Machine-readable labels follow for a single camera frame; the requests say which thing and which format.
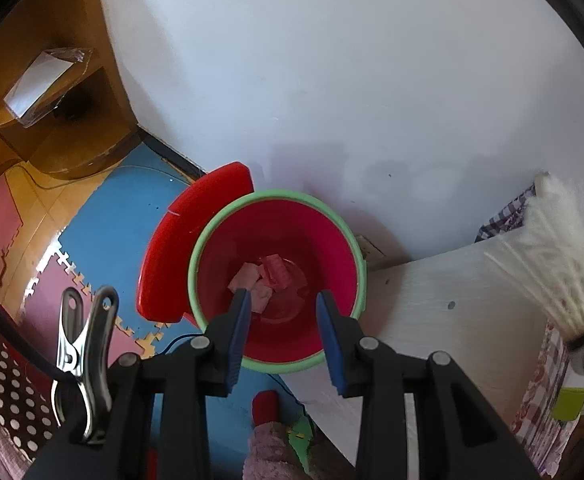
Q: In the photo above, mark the wooden shelf cabinet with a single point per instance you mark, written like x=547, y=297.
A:
x=47, y=10

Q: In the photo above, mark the person's red slipper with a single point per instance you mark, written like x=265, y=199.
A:
x=266, y=407

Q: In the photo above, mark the pale wooden bed frame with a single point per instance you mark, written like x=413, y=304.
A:
x=446, y=285

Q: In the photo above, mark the white feather shuttlecock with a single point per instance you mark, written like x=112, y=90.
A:
x=551, y=270

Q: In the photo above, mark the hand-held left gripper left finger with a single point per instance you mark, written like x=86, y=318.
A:
x=239, y=345

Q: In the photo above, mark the blue foam floor mat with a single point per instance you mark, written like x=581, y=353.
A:
x=122, y=210

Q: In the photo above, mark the metal spring clip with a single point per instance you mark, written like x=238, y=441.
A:
x=79, y=360

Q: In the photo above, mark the white wall socket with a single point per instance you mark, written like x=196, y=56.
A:
x=371, y=250

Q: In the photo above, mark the brown polka dot cloth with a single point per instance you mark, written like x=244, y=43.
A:
x=2, y=385

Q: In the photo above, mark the white paper in plastic sleeve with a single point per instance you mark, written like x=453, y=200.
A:
x=42, y=85

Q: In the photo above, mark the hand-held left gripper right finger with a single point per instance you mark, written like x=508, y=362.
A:
x=329, y=350

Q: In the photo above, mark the green foam floor mat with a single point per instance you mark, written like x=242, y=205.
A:
x=304, y=445

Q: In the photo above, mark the white green selfie stick box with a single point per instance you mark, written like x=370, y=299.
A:
x=570, y=404

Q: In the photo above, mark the red bucket with green rim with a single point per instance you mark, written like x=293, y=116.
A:
x=282, y=230

